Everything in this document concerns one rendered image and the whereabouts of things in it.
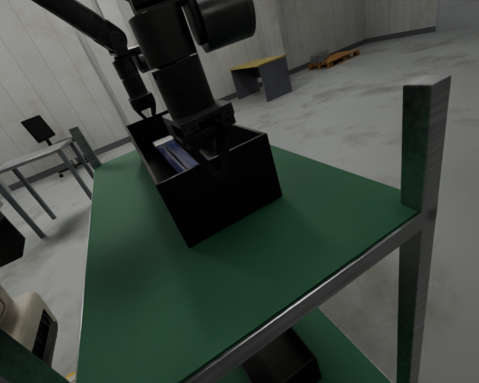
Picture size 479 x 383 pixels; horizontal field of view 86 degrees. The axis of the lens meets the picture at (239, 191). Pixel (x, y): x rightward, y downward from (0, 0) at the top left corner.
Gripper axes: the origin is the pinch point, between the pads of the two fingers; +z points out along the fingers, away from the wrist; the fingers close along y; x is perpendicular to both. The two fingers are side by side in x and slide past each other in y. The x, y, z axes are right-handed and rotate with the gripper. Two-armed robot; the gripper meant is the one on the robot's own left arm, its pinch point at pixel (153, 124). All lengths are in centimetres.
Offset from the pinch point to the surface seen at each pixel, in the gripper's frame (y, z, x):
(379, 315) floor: -41, 104, -49
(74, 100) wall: 526, -3, 72
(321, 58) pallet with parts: 459, 92, -472
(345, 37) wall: 540, 82, -634
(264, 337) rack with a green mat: -74, 10, 5
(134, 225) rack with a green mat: -42.0, 8.2, 14.8
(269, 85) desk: 370, 83, -262
